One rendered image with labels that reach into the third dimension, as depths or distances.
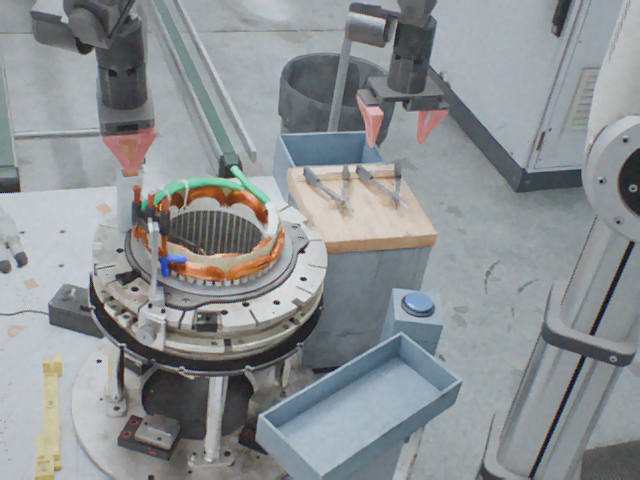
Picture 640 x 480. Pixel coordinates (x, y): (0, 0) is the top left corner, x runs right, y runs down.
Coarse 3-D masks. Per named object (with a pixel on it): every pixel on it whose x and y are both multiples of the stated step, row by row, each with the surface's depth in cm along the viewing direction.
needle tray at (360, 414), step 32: (384, 352) 118; (416, 352) 117; (320, 384) 110; (352, 384) 115; (384, 384) 116; (416, 384) 117; (448, 384) 115; (288, 416) 108; (320, 416) 110; (352, 416) 111; (384, 416) 112; (416, 416) 109; (288, 448) 101; (320, 448) 106; (352, 448) 107; (384, 448) 107
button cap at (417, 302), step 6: (408, 294) 129; (414, 294) 129; (420, 294) 129; (426, 294) 129; (408, 300) 128; (414, 300) 128; (420, 300) 128; (426, 300) 128; (408, 306) 127; (414, 306) 127; (420, 306) 127; (426, 306) 127; (414, 312) 127; (420, 312) 127; (426, 312) 127
